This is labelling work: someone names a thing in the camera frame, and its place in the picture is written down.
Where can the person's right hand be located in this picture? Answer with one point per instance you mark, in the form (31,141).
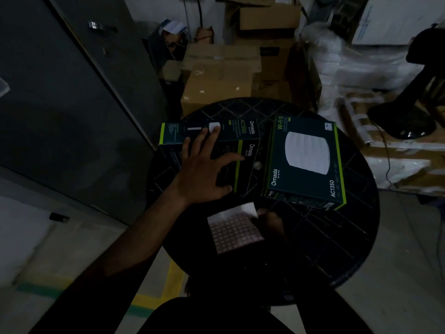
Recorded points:
(273,224)

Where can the person's left hand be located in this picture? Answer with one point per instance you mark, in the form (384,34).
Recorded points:
(198,173)

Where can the person's left thumb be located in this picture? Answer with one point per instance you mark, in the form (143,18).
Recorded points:
(224,190)

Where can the person's right fingers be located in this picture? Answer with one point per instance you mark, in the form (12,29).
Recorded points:
(266,214)

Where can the person's left middle finger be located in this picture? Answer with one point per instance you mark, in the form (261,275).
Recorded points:
(212,140)

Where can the person's left little finger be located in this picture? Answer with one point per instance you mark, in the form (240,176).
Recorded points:
(185,147)

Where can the dark green box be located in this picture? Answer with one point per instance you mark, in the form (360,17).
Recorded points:
(306,159)
(240,149)

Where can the white sticker sheet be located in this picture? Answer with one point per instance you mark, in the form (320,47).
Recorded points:
(233,231)

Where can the person's right forearm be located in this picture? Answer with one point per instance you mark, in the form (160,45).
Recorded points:
(313,274)

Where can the person's left forearm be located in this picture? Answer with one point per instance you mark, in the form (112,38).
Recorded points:
(125,250)

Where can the black round lattice table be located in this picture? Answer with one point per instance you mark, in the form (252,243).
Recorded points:
(323,239)

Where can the large taped cardboard box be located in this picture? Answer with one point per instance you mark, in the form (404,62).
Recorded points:
(219,76)

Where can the dark green box, white disc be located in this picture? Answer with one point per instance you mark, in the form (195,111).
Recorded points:
(306,159)

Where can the tall brown cardboard box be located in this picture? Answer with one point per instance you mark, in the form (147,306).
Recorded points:
(278,72)

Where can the black bag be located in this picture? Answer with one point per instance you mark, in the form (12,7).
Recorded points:
(163,48)

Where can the white paper sheet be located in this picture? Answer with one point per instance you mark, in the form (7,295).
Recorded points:
(173,27)

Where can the grey metal cabinet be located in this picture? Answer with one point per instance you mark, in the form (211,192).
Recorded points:
(59,100)

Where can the small brown cardboard box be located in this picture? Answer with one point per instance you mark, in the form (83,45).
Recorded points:
(269,18)

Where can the small black floor block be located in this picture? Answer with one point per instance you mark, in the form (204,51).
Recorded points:
(59,217)

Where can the flat cardboard box, white tape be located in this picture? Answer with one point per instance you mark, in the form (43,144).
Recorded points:
(406,159)

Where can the pile of white wrapped packages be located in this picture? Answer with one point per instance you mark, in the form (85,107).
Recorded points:
(358,69)

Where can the white carton box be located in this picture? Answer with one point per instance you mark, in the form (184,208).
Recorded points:
(396,19)

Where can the black pedestal fan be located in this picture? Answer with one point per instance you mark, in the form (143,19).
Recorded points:
(406,111)

